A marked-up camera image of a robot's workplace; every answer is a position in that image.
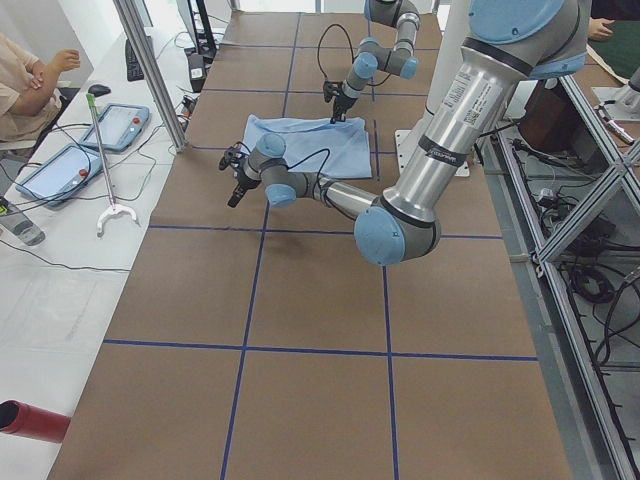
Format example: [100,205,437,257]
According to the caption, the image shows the grey water bottle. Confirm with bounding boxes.
[1,197,46,246]

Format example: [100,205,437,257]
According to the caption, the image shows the lower teach pendant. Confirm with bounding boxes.
[15,144,102,206]

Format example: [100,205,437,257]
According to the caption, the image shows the upper teach pendant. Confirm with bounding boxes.
[94,103,150,153]

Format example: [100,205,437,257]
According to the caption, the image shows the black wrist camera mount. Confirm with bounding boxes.
[218,145,248,171]
[322,80,341,103]

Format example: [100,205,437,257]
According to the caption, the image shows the light blue t-shirt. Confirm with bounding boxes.
[243,114,372,179]

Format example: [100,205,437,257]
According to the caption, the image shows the teach pendant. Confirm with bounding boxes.
[94,103,150,153]
[15,144,102,206]

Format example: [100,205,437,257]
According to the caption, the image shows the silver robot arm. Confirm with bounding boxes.
[219,1,591,266]
[323,1,421,124]

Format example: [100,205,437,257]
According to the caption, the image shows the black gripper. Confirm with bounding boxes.
[330,91,356,124]
[227,162,261,208]

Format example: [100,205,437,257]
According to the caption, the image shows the aluminium side frame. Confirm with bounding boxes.
[477,69,639,479]

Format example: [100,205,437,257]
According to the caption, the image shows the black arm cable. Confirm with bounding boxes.
[234,141,333,174]
[316,22,393,89]

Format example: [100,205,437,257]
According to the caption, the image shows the black computer mouse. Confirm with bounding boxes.
[88,84,111,97]

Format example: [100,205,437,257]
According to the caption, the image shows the seated person beige shirt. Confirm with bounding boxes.
[1,35,81,142]

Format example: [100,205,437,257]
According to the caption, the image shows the metal reacher grabber tool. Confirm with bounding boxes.
[86,93,140,238]

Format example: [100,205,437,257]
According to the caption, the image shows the black keyboard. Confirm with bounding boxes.
[124,39,144,82]

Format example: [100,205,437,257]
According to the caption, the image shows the aluminium frame post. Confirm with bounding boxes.
[113,0,187,153]

